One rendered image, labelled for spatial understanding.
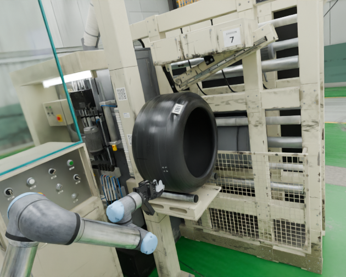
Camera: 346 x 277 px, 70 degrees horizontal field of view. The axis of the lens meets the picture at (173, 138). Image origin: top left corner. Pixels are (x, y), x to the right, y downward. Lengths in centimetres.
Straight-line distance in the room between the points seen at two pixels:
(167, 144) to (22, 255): 69
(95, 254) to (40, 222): 103
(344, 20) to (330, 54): 103
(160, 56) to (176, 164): 74
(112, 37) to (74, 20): 969
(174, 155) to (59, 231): 62
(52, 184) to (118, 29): 94
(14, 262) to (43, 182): 65
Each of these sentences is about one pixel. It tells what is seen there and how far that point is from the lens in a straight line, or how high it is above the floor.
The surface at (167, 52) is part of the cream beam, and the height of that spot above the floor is 170.
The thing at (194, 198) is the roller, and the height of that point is 91.
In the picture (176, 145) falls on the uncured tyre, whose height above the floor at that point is 125.
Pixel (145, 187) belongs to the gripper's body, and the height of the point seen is 110.
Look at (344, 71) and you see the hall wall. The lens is 1020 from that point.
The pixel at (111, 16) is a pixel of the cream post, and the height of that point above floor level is 193.
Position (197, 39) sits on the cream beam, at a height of 173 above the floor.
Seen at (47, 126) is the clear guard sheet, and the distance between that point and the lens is 150.
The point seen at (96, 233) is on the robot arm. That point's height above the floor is 115.
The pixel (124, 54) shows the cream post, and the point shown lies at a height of 173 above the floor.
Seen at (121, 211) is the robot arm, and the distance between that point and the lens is 106.
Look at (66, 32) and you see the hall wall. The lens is 1094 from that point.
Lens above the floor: 160
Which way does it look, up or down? 16 degrees down
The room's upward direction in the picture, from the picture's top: 11 degrees counter-clockwise
